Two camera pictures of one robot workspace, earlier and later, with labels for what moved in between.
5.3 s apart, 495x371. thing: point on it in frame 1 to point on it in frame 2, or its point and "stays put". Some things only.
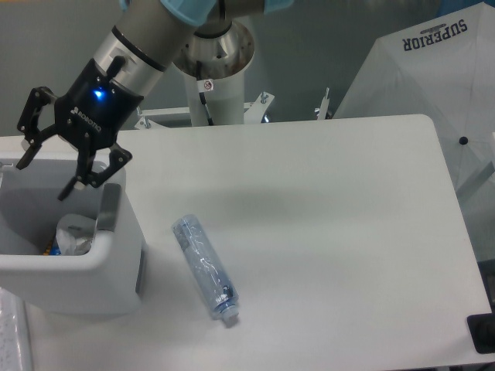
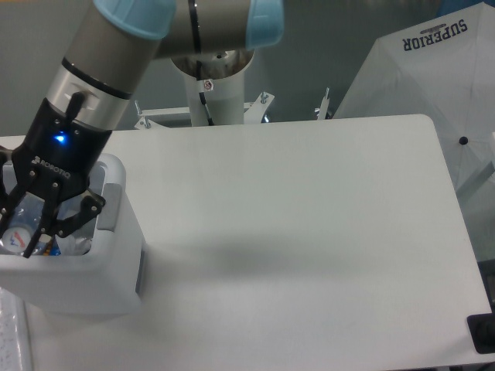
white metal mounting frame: x=254 y=111 stays put
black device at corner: x=482 y=330 stays put
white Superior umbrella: x=442 y=69 stays put
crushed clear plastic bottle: x=219 y=289 to x=18 y=233
